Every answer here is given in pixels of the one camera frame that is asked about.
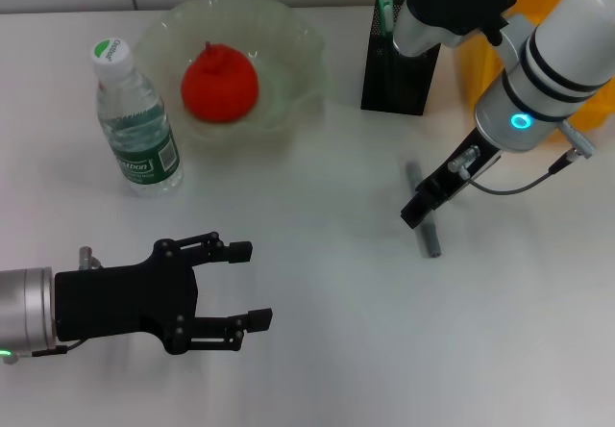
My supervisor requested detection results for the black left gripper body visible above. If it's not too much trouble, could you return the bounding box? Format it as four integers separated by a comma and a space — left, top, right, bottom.
54, 239, 201, 356

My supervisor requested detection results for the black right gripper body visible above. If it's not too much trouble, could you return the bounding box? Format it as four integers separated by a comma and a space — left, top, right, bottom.
414, 126, 502, 211

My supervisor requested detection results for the grey marker pen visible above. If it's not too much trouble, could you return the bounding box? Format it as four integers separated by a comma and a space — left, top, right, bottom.
406, 161, 442, 260

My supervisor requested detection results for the clear bottle with green label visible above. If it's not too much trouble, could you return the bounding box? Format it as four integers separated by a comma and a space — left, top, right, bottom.
90, 37, 185, 199

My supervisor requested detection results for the red-orange fruit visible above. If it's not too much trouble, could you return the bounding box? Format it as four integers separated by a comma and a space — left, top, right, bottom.
180, 40, 260, 124

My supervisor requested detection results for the mint green utility knife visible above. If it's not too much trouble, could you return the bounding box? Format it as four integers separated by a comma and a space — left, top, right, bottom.
375, 0, 398, 38

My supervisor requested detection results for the black mesh pen holder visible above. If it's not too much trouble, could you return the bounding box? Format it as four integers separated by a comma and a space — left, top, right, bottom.
359, 0, 443, 118

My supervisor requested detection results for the pale green glass fruit plate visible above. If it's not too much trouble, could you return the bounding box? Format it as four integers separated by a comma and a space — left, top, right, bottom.
132, 0, 329, 152

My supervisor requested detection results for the yellow plastic bin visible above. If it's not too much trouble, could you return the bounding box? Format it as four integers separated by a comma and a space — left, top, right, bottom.
454, 0, 615, 147

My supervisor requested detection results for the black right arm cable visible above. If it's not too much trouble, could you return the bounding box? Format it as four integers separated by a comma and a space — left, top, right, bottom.
448, 118, 597, 196

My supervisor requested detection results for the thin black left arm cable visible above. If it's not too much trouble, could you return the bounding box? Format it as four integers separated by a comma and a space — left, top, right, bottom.
0, 339, 92, 365

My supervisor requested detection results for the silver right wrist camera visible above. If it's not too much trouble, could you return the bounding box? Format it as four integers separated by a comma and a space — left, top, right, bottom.
392, 0, 519, 58

